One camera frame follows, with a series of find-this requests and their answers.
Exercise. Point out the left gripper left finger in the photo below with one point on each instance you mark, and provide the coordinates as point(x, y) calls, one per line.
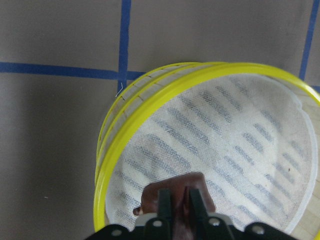
point(164, 210)

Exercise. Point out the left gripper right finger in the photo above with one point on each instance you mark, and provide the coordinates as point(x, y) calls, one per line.
point(198, 211)

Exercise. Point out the brown round bun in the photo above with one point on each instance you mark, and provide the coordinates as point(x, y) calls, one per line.
point(183, 226)

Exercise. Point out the yellow steamer basket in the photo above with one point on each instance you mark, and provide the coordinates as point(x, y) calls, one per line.
point(125, 96)
point(253, 130)

